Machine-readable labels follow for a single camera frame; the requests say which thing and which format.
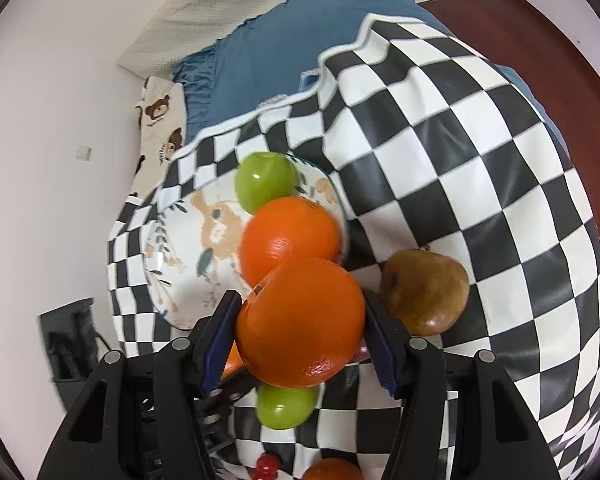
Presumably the blue bedsheet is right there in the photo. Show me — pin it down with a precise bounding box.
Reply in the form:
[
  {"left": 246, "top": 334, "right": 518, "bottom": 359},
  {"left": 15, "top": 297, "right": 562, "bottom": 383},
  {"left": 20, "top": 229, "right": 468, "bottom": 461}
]
[{"left": 172, "top": 0, "right": 578, "bottom": 171}]

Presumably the floral white plate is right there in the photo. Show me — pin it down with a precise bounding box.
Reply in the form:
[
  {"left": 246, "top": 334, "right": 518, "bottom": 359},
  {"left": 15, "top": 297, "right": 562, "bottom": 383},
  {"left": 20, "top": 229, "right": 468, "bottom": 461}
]
[{"left": 144, "top": 152, "right": 351, "bottom": 331}]

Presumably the white quilted pillow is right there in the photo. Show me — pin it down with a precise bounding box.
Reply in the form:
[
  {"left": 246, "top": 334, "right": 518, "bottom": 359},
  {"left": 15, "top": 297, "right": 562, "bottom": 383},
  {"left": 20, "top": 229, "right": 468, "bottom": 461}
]
[{"left": 117, "top": 0, "right": 341, "bottom": 81}]

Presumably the large orange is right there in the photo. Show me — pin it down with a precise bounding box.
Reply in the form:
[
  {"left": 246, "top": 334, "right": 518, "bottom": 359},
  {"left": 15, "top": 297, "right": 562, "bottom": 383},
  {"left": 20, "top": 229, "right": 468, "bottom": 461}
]
[{"left": 239, "top": 196, "right": 343, "bottom": 288}]

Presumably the black box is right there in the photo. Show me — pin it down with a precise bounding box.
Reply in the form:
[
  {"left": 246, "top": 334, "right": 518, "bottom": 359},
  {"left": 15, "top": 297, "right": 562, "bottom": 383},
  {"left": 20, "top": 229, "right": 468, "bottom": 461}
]
[{"left": 39, "top": 298, "right": 111, "bottom": 383}]

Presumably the dark reddish orange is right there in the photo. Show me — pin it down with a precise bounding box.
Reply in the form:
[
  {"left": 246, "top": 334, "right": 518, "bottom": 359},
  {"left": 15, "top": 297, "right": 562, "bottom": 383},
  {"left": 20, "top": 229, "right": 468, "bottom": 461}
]
[{"left": 301, "top": 457, "right": 365, "bottom": 480}]

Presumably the small green apple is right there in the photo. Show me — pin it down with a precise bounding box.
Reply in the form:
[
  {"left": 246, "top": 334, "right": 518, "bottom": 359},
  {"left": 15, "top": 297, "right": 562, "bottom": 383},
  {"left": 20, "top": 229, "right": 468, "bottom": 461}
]
[{"left": 235, "top": 151, "right": 301, "bottom": 215}]

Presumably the small orange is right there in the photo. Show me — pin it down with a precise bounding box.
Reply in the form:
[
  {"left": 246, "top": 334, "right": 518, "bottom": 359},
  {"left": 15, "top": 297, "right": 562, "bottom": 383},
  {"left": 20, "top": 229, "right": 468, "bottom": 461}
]
[{"left": 221, "top": 340, "right": 245, "bottom": 381}]

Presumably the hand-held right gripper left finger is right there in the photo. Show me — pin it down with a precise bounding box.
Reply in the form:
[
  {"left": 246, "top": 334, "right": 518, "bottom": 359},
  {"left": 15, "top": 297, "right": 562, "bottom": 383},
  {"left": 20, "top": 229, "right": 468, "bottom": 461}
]
[{"left": 36, "top": 289, "right": 243, "bottom": 480}]

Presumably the bear print pillow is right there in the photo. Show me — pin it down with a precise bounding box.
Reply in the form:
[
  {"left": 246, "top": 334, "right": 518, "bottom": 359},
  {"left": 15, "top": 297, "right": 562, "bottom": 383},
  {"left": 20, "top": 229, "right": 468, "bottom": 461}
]
[{"left": 129, "top": 76, "right": 186, "bottom": 198}]

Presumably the medium orange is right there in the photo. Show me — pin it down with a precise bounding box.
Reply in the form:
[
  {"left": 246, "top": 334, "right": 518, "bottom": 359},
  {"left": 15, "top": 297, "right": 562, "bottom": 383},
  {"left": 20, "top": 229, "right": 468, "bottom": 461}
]
[{"left": 235, "top": 257, "right": 367, "bottom": 389}]

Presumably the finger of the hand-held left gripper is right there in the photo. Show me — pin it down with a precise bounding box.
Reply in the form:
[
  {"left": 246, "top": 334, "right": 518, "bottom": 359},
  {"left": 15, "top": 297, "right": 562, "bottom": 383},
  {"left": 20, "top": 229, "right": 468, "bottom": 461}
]
[{"left": 200, "top": 374, "right": 260, "bottom": 461}]

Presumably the brown apple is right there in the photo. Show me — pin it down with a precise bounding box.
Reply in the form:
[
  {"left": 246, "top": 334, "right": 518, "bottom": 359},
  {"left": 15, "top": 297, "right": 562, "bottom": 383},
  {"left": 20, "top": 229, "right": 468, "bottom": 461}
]
[{"left": 379, "top": 248, "right": 471, "bottom": 337}]

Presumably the black white checkered cloth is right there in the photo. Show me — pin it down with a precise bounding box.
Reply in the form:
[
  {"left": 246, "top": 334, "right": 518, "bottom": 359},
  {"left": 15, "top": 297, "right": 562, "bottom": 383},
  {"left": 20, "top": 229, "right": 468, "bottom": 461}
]
[{"left": 105, "top": 12, "right": 600, "bottom": 480}]

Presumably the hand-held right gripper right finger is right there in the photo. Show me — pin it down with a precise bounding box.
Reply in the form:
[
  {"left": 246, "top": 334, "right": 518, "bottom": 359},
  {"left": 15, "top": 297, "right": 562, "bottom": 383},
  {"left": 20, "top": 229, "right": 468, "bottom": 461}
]
[{"left": 361, "top": 289, "right": 563, "bottom": 480}]

